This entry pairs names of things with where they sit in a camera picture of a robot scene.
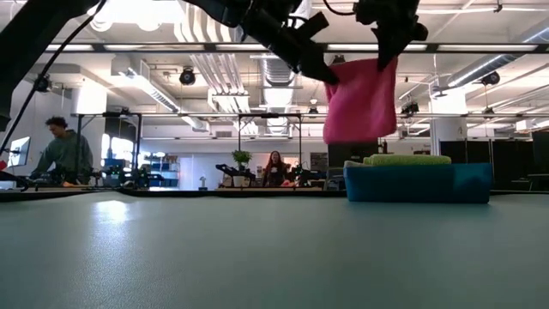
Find black rig frame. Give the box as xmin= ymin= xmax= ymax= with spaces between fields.
xmin=237 ymin=112 xmax=304 ymax=173
xmin=70 ymin=112 xmax=143 ymax=184

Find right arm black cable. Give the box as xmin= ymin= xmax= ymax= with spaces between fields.
xmin=322 ymin=0 xmax=358 ymax=17

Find green leafy potted plant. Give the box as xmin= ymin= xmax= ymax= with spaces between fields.
xmin=231 ymin=149 xmax=254 ymax=188

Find person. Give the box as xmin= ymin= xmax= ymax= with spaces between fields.
xmin=29 ymin=115 xmax=94 ymax=186
xmin=262 ymin=149 xmax=291 ymax=188

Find blue plastic bin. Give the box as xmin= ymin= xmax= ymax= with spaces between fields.
xmin=342 ymin=161 xmax=493 ymax=205

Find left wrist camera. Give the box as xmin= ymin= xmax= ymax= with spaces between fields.
xmin=295 ymin=11 xmax=330 ymax=40

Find black computer monitor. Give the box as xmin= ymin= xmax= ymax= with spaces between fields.
xmin=327 ymin=141 xmax=381 ymax=168

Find black partition panels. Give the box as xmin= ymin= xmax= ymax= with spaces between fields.
xmin=440 ymin=139 xmax=534 ymax=171

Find background black robot arms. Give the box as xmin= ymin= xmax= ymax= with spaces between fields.
xmin=92 ymin=165 xmax=166 ymax=190

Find silver ceiling duct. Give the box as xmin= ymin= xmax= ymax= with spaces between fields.
xmin=252 ymin=0 xmax=311 ymax=135

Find lime green microfiber towel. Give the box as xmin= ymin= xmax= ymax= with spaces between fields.
xmin=362 ymin=153 xmax=452 ymax=167

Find black display panel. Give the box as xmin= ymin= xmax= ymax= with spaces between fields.
xmin=531 ymin=130 xmax=549 ymax=192

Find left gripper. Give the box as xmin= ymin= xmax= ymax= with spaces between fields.
xmin=242 ymin=7 xmax=340 ymax=86

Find green table mat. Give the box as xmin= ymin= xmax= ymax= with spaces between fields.
xmin=0 ymin=191 xmax=549 ymax=309

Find bright white monitor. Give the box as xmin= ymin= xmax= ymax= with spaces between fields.
xmin=7 ymin=136 xmax=32 ymax=168

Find pink microfiber towel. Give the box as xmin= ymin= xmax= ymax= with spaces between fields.
xmin=323 ymin=57 xmax=399 ymax=145

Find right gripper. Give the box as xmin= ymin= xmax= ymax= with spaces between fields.
xmin=353 ymin=0 xmax=429 ymax=71

